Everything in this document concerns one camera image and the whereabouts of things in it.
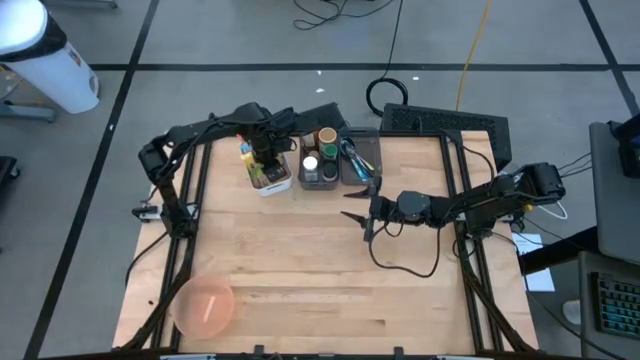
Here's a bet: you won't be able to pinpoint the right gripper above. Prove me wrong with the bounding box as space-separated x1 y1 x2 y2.
340 175 401 244

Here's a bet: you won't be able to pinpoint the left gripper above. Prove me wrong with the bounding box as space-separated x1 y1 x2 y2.
249 122 297 174

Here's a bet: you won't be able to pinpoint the teal plastic spoon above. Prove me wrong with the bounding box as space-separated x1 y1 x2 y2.
349 154 372 182

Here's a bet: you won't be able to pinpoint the spoon with teal patterned handle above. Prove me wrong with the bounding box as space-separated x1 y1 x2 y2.
344 142 376 174

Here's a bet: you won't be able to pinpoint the white plastic bin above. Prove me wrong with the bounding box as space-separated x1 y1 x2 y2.
239 134 295 198

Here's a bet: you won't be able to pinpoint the grey translucent plastic bin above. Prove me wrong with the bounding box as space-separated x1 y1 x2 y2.
298 128 342 192
339 126 384 187

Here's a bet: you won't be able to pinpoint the black wedge-shaped panel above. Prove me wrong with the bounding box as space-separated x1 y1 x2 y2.
294 102 351 134

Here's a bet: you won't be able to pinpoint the black perforated metal box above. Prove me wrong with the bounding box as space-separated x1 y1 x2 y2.
380 103 514 171

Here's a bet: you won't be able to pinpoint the pink translucent bowl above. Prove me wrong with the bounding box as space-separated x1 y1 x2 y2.
172 273 236 341

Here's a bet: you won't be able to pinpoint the white paper sheet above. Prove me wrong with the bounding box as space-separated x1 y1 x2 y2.
512 232 556 293

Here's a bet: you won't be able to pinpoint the white cylinder machine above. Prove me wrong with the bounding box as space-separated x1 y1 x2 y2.
0 0 101 115

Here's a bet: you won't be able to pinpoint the pale grey oval object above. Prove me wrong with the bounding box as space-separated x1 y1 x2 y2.
562 299 584 326

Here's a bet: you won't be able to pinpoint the grey metal floor base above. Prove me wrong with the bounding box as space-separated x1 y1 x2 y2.
0 99 57 124

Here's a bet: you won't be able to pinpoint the grey desk with keyboard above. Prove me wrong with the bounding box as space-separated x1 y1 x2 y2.
578 249 640 360

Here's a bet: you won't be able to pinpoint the black desktop device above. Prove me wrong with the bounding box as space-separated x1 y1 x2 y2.
607 113 640 180

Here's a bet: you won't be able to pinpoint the computer keyboard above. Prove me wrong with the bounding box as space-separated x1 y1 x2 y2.
592 272 640 340

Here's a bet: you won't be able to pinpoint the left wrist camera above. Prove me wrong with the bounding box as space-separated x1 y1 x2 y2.
271 106 299 132

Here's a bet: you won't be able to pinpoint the right arm's black cable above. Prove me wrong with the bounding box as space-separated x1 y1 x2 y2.
368 222 442 279

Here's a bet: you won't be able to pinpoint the black aluminium table frame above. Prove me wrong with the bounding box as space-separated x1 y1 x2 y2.
119 112 539 354

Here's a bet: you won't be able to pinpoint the black hanging cable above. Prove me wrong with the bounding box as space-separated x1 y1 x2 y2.
366 0 410 119

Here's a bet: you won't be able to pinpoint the thin black power cable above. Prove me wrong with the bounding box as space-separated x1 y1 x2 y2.
124 230 171 289

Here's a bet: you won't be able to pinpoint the black looped cable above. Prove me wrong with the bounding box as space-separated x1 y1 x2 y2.
292 0 397 31

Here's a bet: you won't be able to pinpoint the yellow cable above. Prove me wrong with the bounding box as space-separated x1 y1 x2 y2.
455 0 495 112

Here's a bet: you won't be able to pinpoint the white cable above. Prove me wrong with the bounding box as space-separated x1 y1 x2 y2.
537 199 570 221

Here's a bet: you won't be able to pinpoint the thin black desk cables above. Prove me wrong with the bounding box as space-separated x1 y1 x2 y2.
557 152 594 179

